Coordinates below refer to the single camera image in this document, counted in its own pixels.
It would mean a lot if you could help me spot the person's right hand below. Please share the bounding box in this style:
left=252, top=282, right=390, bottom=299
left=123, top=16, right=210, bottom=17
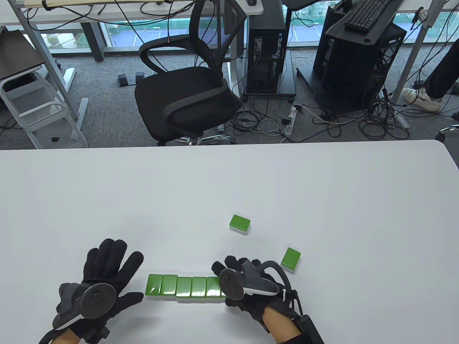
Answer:
left=211, top=255, right=299, bottom=334

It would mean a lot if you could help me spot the person's left hand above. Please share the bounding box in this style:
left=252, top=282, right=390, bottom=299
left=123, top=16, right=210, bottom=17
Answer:
left=56, top=238, right=145, bottom=339

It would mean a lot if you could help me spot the person's right forearm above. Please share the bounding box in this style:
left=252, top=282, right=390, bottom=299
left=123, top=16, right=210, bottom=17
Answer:
left=264, top=307, right=305, bottom=344

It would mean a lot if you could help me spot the person's left forearm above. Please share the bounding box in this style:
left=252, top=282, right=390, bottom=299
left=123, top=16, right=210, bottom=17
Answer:
left=54, top=327, right=88, bottom=344

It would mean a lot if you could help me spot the grey glove-mounted tracker controller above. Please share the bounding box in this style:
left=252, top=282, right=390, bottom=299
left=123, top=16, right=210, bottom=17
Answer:
left=219, top=259, right=280, bottom=300
left=52, top=282, right=117, bottom=330

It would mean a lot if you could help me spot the green mahjong tile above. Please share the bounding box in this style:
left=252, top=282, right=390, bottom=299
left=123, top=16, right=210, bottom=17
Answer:
left=205, top=276, right=223, bottom=299
left=229, top=214, right=251, bottom=235
left=160, top=274, right=179, bottom=297
left=280, top=247, right=302, bottom=272
left=175, top=276, right=193, bottom=299
left=145, top=274, right=164, bottom=297
left=190, top=276, right=208, bottom=299

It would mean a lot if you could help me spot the white power strip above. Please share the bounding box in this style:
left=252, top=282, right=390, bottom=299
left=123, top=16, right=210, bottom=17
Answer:
left=281, top=104, right=299, bottom=136

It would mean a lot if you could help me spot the white step stool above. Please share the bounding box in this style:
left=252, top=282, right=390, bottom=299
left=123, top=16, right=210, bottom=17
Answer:
left=0, top=70, right=89, bottom=149

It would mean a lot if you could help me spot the black mesh office chair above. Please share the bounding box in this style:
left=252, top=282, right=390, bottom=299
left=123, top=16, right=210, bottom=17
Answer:
left=134, top=0, right=249, bottom=147

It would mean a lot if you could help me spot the black wheeled tower trolley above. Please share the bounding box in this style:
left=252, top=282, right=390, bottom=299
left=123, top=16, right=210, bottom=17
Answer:
left=242, top=49, right=297, bottom=103

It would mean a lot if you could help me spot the black flat board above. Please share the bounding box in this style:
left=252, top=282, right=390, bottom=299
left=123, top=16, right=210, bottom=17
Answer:
left=0, top=30, right=46, bottom=81

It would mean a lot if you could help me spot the black open computer case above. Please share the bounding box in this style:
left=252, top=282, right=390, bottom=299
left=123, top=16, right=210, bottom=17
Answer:
left=296, top=21, right=408, bottom=114

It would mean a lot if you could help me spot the black computer tower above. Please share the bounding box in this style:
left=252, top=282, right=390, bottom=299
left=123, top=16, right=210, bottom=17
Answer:
left=245, top=14, right=288, bottom=95

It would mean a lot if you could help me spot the chrome chair base leg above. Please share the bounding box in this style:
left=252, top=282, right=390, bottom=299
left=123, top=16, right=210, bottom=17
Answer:
left=435, top=124, right=459, bottom=142

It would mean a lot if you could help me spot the black keyboard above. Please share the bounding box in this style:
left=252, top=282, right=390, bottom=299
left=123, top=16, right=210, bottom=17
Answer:
left=345, top=0, right=394, bottom=34

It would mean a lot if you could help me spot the black glove cable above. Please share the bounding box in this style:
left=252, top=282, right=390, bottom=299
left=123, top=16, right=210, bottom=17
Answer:
left=260, top=261, right=301, bottom=317

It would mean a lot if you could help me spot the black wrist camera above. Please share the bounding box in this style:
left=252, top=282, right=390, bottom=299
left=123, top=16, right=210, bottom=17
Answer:
left=295, top=314, right=325, bottom=344
left=85, top=324, right=110, bottom=344

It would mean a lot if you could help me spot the tangle of black cables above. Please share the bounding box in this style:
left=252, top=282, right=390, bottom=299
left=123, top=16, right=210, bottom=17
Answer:
left=229, top=86, right=413, bottom=142

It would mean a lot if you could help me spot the aluminium frame post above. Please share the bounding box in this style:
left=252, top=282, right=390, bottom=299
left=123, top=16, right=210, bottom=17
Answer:
left=390, top=0, right=447, bottom=130
left=14, top=0, right=89, bottom=126

